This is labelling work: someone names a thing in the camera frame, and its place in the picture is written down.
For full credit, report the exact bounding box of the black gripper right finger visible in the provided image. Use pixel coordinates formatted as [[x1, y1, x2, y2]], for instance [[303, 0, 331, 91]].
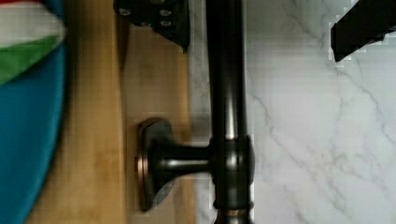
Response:
[[331, 0, 396, 62]]

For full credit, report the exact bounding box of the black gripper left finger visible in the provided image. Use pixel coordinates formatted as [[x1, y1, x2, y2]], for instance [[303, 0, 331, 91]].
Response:
[[113, 0, 191, 52]]

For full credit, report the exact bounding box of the dark bronze drawer handle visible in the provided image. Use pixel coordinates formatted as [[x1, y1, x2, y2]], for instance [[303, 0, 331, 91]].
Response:
[[135, 0, 254, 224]]

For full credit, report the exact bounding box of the plush watermelon slice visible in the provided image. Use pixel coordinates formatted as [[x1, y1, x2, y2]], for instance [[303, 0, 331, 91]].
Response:
[[0, 0, 66, 84]]

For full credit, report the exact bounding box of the blue round plate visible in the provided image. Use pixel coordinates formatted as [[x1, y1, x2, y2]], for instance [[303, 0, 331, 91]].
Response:
[[0, 0, 67, 224]]

